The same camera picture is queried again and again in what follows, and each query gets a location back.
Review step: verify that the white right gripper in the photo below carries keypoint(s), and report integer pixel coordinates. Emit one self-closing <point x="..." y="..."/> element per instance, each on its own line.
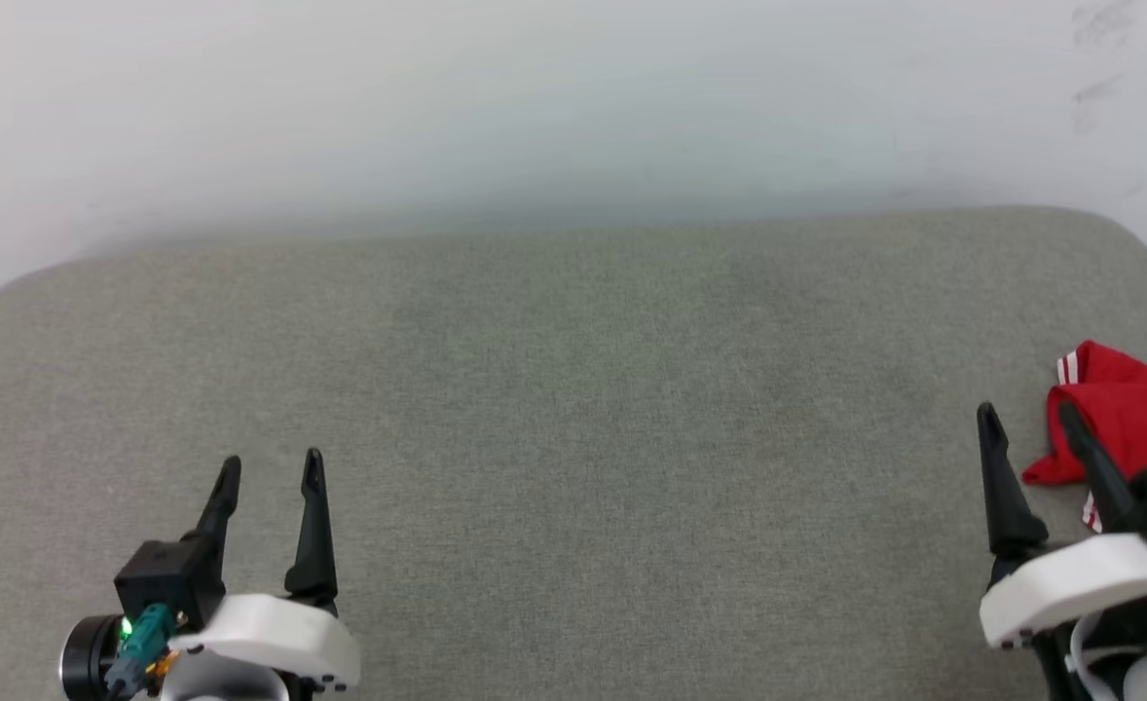
<point x="1080" y="579"/>

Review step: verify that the red white basketball jersey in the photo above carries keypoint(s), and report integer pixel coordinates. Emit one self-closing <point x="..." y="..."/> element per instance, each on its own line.
<point x="1138" y="409"/>

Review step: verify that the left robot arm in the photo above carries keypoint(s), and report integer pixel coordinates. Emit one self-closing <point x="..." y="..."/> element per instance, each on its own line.
<point x="223" y="682"/>

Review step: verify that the grey fabric sofa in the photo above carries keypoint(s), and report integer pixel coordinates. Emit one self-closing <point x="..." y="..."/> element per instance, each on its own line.
<point x="573" y="438"/>

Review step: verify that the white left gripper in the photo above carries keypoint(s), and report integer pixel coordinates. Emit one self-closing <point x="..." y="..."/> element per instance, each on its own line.
<point x="272" y="633"/>

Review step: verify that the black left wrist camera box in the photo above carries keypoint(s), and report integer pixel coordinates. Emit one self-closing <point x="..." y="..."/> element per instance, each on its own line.
<point x="166" y="579"/>

